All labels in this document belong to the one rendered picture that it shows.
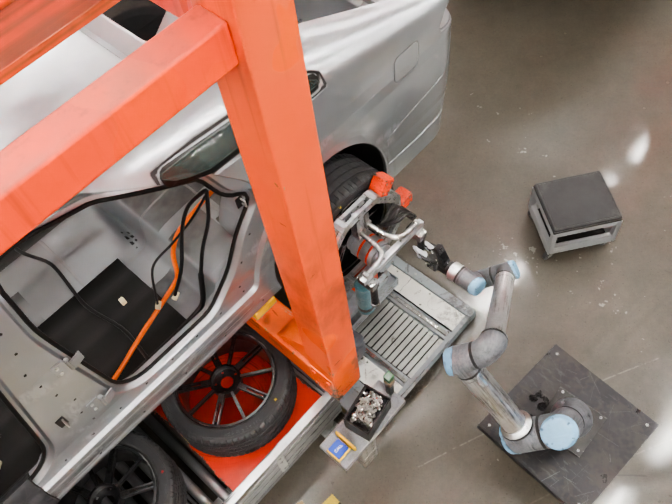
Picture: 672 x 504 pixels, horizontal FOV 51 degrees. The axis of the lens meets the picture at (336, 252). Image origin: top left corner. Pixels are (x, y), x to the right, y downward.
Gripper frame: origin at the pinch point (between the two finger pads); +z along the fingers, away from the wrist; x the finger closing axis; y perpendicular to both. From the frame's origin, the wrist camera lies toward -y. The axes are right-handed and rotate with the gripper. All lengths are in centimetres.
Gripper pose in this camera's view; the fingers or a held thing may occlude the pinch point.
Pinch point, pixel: (417, 243)
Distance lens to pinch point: 339.2
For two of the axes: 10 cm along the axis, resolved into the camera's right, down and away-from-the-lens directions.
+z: -7.4, -5.3, 4.2
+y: 1.0, 5.3, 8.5
